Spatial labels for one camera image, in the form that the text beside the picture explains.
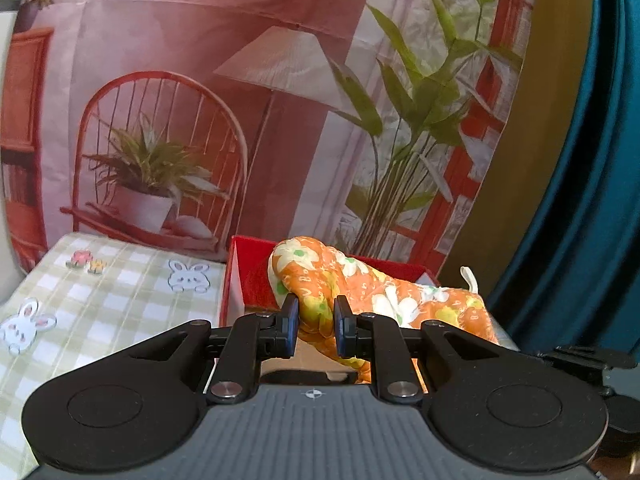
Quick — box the red strawberry print box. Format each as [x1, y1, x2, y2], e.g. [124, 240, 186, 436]
[218, 234, 441, 332]

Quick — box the printed room scene backdrop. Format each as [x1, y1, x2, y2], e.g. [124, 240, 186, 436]
[0, 0, 543, 283]

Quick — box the teal curtain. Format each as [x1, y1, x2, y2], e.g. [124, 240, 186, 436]
[487, 0, 640, 356]

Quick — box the orange floral oven mitt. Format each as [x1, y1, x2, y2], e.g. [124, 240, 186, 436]
[267, 236, 502, 386]

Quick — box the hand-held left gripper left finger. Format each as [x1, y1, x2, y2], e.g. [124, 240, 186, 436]
[127, 294, 302, 406]

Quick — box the green checked bunny tablecloth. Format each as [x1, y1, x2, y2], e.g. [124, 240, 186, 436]
[0, 232, 228, 473]

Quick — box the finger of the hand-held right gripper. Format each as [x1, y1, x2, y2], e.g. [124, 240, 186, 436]
[539, 345, 638, 373]

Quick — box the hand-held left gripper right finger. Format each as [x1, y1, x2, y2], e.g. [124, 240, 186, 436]
[333, 295, 502, 406]

